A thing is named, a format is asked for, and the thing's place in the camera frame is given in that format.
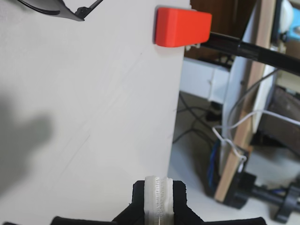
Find white cabinet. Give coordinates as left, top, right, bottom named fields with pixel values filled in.
left=180, top=57, right=235, bottom=104

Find red clamp block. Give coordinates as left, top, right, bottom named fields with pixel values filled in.
left=153, top=7, right=213, bottom=48

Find black sunglasses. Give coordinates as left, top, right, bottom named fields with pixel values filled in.
left=16, top=0, right=105, bottom=23

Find light blue white object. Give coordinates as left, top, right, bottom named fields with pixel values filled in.
left=278, top=0, right=300, bottom=44

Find black rod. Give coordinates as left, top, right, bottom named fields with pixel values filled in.
left=201, top=31, right=300, bottom=77

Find blue cable bundle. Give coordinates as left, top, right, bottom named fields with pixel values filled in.
left=207, top=140, right=222, bottom=188

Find wooden board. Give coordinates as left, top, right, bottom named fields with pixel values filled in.
left=213, top=0, right=281, bottom=204

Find black gripper finger with white pad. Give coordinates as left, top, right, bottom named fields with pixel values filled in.
left=159, top=175, right=265, bottom=225
left=51, top=175, right=160, bottom=225

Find white cable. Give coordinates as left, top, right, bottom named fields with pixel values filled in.
left=212, top=110, right=300, bottom=169

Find black stand base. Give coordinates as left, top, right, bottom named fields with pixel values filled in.
left=225, top=172, right=300, bottom=222

